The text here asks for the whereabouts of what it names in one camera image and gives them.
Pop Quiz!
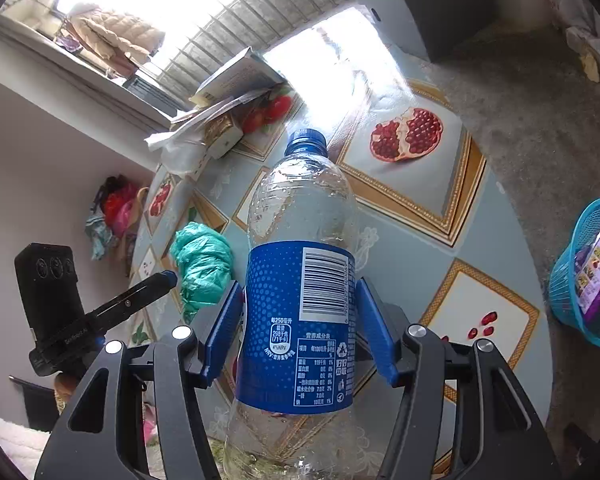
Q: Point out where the gold snack packet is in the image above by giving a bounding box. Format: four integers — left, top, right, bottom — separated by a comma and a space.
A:
205, 112, 245, 158

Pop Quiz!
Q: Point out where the cream green fuzzy blanket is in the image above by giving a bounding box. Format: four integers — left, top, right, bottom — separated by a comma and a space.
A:
0, 412, 56, 480

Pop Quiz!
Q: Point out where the teal patterned cloth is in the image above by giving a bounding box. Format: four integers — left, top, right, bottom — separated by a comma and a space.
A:
85, 210, 113, 261

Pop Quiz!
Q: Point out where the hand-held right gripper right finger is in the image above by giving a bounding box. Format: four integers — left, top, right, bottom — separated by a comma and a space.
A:
355, 277, 563, 480

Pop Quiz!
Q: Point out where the grey cabinet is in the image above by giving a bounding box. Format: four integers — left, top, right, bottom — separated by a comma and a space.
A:
340, 0, 511, 63

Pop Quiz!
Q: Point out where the fruit print tablecloth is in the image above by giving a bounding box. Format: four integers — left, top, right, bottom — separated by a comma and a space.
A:
127, 7, 553, 480

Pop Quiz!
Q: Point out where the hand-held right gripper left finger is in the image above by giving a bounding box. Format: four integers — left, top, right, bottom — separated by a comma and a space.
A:
40, 280, 246, 480

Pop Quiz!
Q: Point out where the cream cloth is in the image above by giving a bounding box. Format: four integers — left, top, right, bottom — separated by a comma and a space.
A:
147, 125, 216, 181

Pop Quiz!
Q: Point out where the metal clothes rack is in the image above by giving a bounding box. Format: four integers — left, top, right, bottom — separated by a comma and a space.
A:
2, 0, 81, 51

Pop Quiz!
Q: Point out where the white crumpled plastic bag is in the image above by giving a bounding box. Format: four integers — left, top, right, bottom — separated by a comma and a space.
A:
172, 91, 281, 128

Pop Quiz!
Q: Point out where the small litter pile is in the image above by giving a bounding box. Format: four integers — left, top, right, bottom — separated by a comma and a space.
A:
562, 20, 600, 86

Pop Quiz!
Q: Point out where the beige padded jacket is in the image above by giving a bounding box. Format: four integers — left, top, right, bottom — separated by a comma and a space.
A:
67, 7, 166, 68

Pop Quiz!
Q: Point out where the green plastic bag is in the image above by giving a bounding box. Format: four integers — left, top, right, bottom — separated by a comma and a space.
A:
169, 221, 235, 323

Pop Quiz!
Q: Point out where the blue white carton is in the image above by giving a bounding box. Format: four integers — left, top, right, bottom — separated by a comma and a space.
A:
189, 47, 286, 106

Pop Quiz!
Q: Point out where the blue plastic basket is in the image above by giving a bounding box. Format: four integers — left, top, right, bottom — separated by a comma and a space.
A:
549, 197, 600, 348

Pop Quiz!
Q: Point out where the blue label plastic bottle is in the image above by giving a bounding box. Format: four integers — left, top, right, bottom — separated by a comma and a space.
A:
222, 128, 363, 480

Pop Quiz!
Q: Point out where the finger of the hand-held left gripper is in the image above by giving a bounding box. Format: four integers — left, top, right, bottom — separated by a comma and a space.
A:
84, 270, 178, 346

